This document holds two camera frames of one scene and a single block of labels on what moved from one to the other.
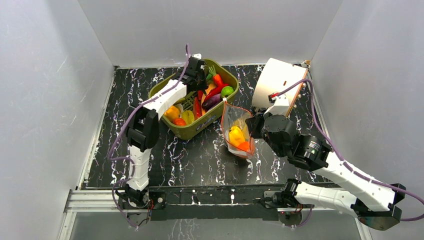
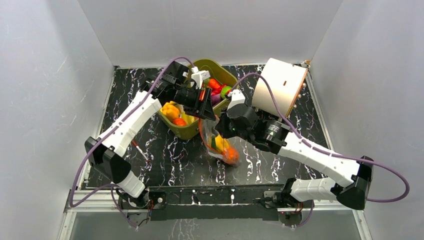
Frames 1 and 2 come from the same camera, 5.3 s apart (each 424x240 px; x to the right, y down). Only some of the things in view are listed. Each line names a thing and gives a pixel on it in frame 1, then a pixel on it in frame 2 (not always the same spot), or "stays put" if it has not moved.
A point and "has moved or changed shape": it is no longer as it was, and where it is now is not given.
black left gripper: x=204 y=86 → x=204 y=110
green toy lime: x=226 y=90 stays put
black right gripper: x=253 y=124 → x=224 y=125
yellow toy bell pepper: x=236 y=135 → x=219 y=143
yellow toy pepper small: x=172 y=112 stays put
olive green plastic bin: x=211 y=116 stays put
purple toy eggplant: x=211 y=102 stays put
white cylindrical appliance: x=274 y=77 stays put
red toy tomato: x=179 y=121 stays put
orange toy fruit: x=244 y=145 → x=231 y=155
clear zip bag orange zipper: x=238 y=137 has moved or changed shape
